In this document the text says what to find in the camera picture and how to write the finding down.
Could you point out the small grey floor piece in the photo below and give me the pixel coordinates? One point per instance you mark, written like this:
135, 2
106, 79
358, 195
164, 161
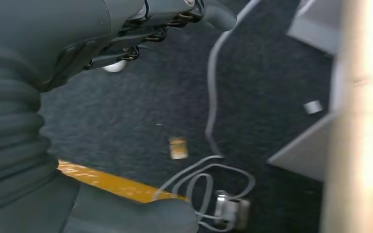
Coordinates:
313, 107

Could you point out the small orange floor tag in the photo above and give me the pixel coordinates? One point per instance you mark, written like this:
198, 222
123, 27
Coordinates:
178, 148

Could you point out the grey panel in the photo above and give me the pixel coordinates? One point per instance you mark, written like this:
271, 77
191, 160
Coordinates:
318, 29
305, 151

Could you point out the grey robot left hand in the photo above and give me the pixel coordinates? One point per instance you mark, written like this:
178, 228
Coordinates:
45, 32

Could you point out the small white round object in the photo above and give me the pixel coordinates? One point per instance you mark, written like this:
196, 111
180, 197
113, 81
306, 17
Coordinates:
115, 66

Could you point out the power adapter plug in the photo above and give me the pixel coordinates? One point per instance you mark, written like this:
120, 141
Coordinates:
231, 209

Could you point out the yellow floor strip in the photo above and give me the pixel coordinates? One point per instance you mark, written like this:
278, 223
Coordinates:
109, 183

